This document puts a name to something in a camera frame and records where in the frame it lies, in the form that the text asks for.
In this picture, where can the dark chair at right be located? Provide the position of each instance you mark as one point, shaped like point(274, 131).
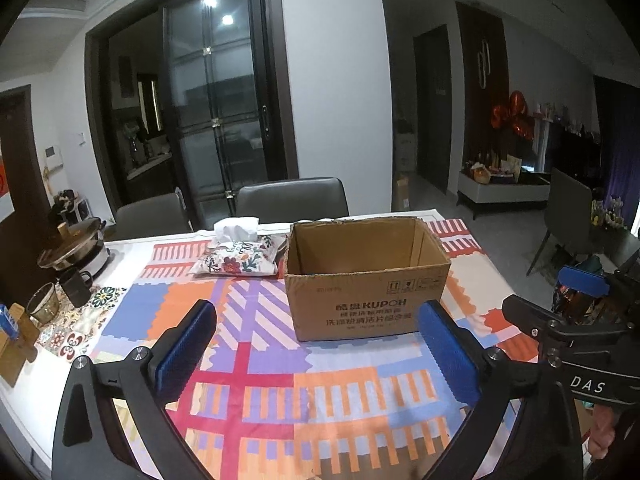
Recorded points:
point(567, 217)

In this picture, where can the patterned placemat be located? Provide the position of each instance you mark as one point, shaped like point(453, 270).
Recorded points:
point(74, 331)

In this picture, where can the red foil balloons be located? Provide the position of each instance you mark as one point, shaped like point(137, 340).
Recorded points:
point(514, 115)

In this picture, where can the electric hot pot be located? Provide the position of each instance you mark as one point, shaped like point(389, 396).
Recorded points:
point(82, 247)

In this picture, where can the colourful patterned tablecloth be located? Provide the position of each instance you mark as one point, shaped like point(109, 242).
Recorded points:
point(261, 404)

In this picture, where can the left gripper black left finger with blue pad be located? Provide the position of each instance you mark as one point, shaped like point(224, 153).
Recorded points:
point(89, 441)

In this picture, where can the grey chair at left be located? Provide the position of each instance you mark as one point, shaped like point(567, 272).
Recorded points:
point(155, 216)

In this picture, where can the floral fabric tissue pouch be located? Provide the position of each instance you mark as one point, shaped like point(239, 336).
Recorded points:
point(239, 250)

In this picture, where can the person's hand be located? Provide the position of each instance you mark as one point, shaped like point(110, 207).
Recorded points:
point(602, 431)

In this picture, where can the glass sliding door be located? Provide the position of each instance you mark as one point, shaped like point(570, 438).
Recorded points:
point(221, 101)

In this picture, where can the grey chair behind table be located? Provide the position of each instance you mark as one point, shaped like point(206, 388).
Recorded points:
point(295, 200)

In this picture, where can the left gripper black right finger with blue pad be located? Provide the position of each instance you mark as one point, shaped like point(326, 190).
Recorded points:
point(544, 441)

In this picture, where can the white low cabinet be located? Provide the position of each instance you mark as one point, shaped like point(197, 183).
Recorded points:
point(530, 191)

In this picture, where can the black mug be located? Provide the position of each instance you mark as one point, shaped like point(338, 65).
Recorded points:
point(77, 286)

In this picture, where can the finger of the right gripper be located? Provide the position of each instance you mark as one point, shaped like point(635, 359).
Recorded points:
point(597, 285)
point(532, 320)

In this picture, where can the brown cardboard box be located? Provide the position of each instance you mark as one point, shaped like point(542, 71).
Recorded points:
point(354, 279)

